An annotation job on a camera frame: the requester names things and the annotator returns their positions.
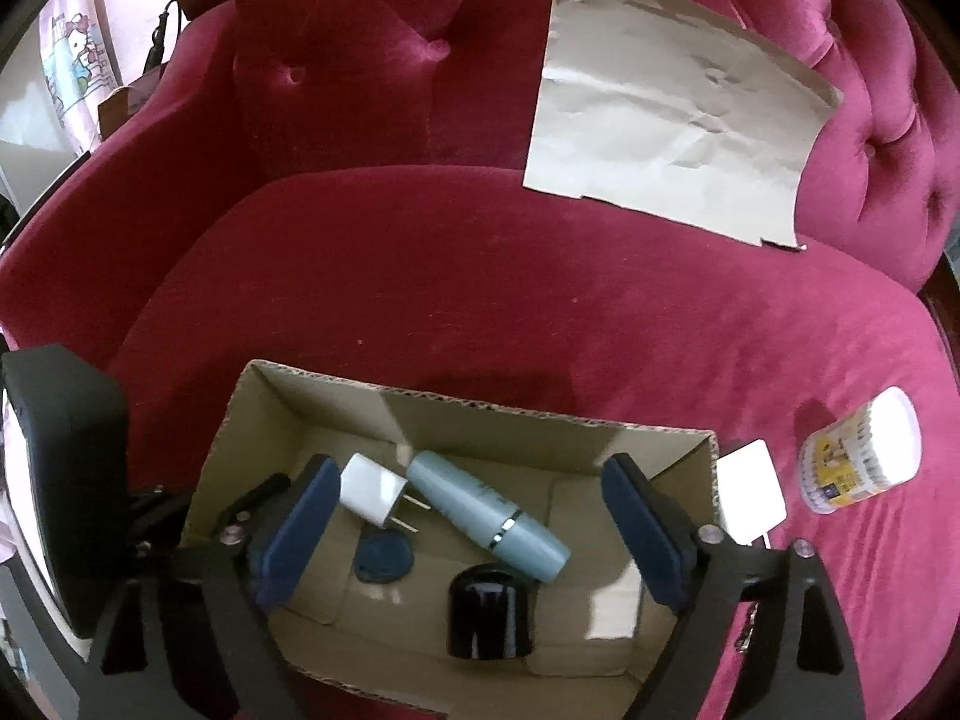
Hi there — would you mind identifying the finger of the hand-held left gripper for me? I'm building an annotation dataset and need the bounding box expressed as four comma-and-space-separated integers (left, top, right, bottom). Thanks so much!
216, 472, 293, 535

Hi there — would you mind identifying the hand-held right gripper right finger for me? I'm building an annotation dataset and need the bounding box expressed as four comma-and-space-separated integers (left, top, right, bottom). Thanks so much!
601, 454, 863, 720

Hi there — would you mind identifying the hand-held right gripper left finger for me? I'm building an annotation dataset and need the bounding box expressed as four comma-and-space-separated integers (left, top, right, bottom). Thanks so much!
90, 454, 342, 720

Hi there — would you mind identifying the white plug adapter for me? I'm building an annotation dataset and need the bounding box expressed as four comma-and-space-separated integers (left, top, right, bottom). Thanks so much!
340, 454, 428, 530

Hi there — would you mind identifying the dark blue round disc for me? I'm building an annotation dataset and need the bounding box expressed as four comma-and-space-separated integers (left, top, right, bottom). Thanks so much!
356, 529, 417, 586

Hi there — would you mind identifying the brown cardboard box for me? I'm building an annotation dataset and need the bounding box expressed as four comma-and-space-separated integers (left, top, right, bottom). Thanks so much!
180, 360, 732, 713

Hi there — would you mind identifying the white rectangular box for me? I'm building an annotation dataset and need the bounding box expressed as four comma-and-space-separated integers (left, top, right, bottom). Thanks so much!
716, 439, 788, 547

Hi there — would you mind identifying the light blue bottle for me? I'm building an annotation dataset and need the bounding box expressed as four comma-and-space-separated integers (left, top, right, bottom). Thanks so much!
405, 450, 572, 582

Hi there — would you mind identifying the black glossy cap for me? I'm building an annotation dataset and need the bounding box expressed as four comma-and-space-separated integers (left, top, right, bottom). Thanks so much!
446, 568, 535, 662

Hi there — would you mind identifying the cotton swab container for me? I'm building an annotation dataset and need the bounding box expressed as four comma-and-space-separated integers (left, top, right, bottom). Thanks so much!
796, 386, 922, 517

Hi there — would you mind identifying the red velvet sofa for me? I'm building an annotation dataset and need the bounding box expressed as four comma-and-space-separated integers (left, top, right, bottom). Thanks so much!
0, 0, 960, 720

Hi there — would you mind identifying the brown wooden furniture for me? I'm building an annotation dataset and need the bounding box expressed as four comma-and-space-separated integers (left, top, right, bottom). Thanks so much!
97, 71, 162, 136

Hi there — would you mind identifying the brown paper sheet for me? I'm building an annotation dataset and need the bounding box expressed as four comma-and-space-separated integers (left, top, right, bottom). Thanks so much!
523, 0, 845, 250

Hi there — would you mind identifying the cartoon printed curtain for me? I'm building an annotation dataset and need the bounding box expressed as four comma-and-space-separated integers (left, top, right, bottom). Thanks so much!
37, 0, 121, 158

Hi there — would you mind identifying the black cable plug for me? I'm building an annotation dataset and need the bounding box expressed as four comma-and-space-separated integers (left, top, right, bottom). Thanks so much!
150, 0, 185, 76

